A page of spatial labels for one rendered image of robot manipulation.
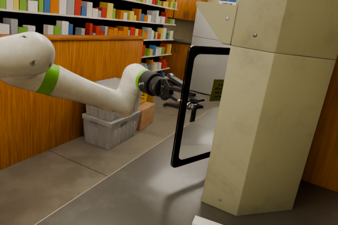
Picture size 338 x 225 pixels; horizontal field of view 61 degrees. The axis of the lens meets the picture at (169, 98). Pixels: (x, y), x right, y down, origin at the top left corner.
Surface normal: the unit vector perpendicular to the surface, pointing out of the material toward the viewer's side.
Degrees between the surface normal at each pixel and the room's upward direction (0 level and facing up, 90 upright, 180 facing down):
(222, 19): 90
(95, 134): 95
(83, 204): 0
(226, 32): 90
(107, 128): 95
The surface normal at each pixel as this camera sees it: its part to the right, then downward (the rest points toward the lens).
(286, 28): 0.30, 0.30
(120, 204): 0.14, -0.95
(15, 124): 0.88, 0.24
